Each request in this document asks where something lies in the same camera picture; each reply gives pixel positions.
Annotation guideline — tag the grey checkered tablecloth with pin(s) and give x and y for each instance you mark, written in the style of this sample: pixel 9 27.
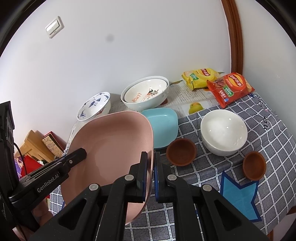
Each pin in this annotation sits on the grey checkered tablecloth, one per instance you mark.
pixel 267 134

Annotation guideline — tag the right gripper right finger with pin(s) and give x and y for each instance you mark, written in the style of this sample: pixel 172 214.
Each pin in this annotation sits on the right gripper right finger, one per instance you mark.
pixel 200 213

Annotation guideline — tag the large white outer bowl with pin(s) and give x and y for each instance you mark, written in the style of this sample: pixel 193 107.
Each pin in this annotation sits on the large white outer bowl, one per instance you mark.
pixel 151 103

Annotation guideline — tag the plain white bowl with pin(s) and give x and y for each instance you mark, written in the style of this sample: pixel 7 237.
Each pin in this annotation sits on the plain white bowl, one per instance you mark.
pixel 223 132

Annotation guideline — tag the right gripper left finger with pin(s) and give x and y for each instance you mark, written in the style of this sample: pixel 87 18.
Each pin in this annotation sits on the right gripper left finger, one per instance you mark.
pixel 98 212

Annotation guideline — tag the lemon print inner bowl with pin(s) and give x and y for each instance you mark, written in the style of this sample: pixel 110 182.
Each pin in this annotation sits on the lemon print inner bowl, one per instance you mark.
pixel 145 90

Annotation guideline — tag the brown wooden door frame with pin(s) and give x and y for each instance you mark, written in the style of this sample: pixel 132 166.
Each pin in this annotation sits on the brown wooden door frame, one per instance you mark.
pixel 235 35

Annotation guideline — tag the patterned red box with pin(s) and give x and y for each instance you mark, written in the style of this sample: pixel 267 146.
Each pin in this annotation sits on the patterned red box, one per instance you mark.
pixel 55 144

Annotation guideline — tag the white wall switch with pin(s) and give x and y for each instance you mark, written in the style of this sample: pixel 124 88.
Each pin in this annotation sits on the white wall switch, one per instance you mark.
pixel 54 27

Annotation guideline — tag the brown small bowl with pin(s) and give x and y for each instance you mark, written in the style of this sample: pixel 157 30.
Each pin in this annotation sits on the brown small bowl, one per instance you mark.
pixel 181 152
pixel 254 166

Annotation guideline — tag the wooden furniture piece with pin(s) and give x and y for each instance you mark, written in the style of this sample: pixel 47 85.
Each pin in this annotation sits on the wooden furniture piece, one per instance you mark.
pixel 35 148

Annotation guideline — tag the blue crane pattern bowl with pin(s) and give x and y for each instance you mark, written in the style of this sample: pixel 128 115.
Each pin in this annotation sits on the blue crane pattern bowl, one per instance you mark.
pixel 96 106

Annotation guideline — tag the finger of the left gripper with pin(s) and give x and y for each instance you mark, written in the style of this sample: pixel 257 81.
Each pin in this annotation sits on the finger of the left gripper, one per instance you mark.
pixel 69 162

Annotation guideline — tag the light blue square plate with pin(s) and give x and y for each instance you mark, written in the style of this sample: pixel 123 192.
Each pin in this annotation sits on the light blue square plate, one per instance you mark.
pixel 164 122

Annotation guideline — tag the yellow chips bag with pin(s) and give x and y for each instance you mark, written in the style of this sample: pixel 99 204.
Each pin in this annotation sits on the yellow chips bag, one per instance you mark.
pixel 197 79

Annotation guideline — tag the red paper bag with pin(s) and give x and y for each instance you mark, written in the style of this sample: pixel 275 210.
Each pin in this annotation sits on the red paper bag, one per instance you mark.
pixel 31 165

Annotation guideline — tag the pink square plate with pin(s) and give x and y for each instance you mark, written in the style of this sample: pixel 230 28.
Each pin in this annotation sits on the pink square plate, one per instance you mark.
pixel 113 143

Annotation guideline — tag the red chips bag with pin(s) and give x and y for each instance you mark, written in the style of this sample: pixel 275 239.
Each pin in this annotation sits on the red chips bag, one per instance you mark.
pixel 229 88

